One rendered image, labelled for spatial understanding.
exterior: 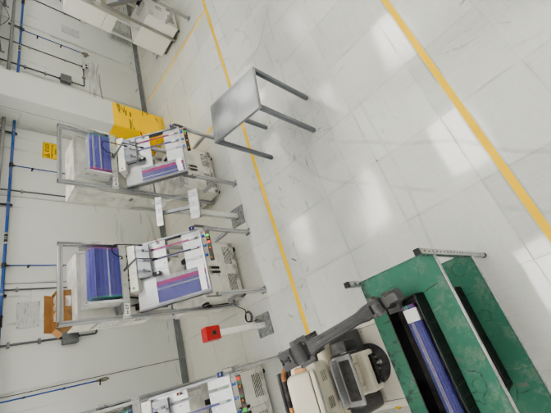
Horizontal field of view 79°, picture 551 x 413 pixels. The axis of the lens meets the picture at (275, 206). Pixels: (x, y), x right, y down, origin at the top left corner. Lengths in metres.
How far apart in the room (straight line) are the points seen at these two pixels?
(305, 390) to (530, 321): 1.53
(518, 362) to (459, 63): 2.08
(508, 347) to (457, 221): 0.89
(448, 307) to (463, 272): 0.63
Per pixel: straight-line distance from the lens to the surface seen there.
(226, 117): 3.46
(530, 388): 2.43
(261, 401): 3.93
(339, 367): 2.05
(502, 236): 2.71
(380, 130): 3.19
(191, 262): 3.59
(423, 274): 1.83
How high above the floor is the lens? 2.65
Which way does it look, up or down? 44 degrees down
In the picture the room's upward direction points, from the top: 81 degrees counter-clockwise
